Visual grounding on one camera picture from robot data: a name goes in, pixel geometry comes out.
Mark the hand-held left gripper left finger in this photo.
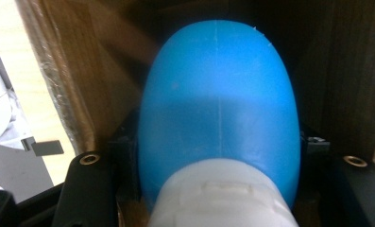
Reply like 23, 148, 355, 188
51, 109, 143, 227

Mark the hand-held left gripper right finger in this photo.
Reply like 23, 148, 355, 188
292, 125, 375, 227

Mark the brown wooden box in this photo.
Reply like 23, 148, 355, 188
14, 0, 375, 227

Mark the blue detergent bottle white cap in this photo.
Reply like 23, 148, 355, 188
137, 19, 302, 227

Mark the grey panel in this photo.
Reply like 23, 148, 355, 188
0, 143, 55, 202

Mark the white cloth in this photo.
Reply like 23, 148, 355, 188
0, 52, 35, 149

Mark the small grey bracket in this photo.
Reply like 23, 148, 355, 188
20, 136, 65, 157

